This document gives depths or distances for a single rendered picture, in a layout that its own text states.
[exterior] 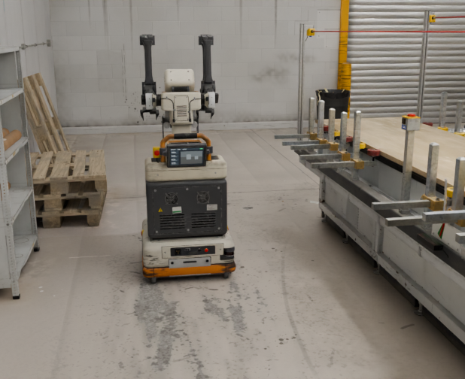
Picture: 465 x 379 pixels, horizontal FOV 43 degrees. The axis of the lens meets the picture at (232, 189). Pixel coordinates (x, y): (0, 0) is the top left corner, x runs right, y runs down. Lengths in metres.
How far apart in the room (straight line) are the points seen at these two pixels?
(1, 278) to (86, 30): 6.55
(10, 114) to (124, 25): 5.58
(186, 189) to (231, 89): 6.36
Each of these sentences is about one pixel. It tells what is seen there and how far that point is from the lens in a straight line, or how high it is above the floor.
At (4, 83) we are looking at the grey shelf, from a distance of 4.65.
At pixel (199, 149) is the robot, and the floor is 0.92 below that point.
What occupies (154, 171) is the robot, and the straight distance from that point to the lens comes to 3.91.
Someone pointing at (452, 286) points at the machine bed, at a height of 0.32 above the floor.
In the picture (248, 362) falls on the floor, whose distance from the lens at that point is 3.19.
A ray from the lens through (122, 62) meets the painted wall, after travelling 10.04.
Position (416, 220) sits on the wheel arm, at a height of 0.85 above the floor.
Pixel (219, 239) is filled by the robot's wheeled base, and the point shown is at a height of 0.28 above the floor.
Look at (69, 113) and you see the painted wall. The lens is 10.17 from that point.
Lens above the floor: 1.65
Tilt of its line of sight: 15 degrees down
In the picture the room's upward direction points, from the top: straight up
